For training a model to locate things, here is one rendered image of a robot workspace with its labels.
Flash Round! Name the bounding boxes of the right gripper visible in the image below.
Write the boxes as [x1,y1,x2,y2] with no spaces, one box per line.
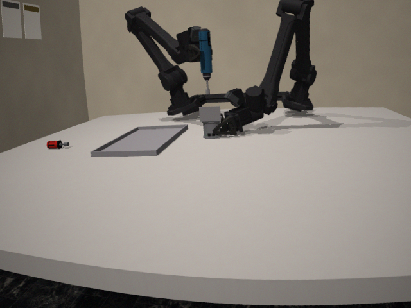
[185,44,201,62]

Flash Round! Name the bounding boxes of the grey l-shaped bracket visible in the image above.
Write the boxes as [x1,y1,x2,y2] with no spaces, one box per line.
[199,106,222,122]

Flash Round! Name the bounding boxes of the red-handled nut driver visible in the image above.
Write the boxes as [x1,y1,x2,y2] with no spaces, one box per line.
[47,140,69,149]

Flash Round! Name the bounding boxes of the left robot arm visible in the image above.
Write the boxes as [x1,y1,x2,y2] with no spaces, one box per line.
[224,0,317,122]

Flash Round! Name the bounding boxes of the dark grey cylinder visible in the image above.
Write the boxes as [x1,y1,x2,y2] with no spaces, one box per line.
[203,121,221,139]

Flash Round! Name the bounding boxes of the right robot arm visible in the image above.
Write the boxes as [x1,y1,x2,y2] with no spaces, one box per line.
[125,6,201,111]

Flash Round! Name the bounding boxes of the blue electric nut driver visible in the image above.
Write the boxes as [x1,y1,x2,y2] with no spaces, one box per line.
[198,28,213,94]

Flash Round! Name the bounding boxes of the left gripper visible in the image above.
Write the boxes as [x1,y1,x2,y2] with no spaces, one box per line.
[213,111,252,135]

